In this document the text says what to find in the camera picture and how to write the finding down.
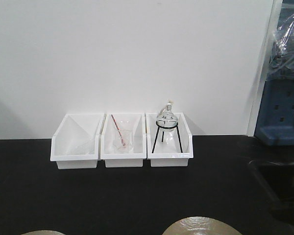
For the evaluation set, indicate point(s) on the right white plastic bin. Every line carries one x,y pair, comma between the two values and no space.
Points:
167,151

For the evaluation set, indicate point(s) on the grey pegboard drying rack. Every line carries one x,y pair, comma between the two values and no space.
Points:
275,121

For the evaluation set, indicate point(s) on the red glass stirring rod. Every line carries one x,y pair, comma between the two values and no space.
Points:
118,130

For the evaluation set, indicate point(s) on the glass beaker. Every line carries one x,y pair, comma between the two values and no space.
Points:
127,135

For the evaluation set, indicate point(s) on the beige round plate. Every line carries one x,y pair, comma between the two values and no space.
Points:
43,232
198,225

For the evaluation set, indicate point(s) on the glass alcohol lamp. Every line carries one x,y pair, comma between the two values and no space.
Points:
166,118

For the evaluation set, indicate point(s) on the plastic bag of pegs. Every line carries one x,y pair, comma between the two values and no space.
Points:
281,64

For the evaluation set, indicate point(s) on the left white plastic bin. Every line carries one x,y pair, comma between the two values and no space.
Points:
75,144

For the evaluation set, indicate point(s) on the black lab sink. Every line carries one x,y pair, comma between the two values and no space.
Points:
277,179

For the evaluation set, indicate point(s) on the middle white plastic bin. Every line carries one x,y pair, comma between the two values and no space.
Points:
133,122

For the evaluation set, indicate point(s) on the white plastic bin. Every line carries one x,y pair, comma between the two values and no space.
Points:
167,151
75,144
133,122

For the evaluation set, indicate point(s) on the black wire tripod stand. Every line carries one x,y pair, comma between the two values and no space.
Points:
175,126

